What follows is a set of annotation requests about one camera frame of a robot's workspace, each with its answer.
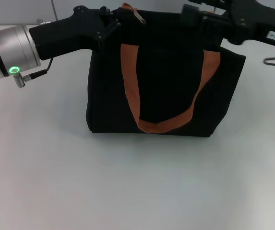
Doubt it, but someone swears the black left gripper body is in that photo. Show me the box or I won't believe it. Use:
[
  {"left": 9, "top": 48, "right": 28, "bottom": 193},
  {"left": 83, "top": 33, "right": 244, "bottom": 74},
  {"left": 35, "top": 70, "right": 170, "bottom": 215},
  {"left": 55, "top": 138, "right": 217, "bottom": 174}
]
[{"left": 28, "top": 5, "right": 106, "bottom": 61}]

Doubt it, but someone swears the left gripper cable with plug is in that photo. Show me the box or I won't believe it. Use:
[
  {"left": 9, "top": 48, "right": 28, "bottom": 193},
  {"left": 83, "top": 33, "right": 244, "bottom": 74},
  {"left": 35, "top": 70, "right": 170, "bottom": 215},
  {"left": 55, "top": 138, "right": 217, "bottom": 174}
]
[{"left": 13, "top": 57, "right": 54, "bottom": 88}]

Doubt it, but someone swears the black bag with orange handles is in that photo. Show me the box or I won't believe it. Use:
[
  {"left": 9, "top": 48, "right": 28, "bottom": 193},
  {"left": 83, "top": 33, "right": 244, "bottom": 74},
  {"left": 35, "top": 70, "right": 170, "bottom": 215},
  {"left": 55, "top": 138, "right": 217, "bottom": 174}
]
[{"left": 85, "top": 2, "right": 246, "bottom": 139}]

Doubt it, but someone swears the silver zipper pull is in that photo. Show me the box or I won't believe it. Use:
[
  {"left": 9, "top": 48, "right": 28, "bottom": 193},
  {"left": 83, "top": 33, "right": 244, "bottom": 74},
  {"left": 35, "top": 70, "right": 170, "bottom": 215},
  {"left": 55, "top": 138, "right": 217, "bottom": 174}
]
[{"left": 132, "top": 7, "right": 147, "bottom": 25}]

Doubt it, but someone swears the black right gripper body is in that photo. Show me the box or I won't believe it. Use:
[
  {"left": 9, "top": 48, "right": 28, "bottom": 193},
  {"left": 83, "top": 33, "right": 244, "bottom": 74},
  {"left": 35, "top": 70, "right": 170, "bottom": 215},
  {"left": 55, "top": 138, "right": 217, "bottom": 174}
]
[{"left": 223, "top": 0, "right": 275, "bottom": 46}]

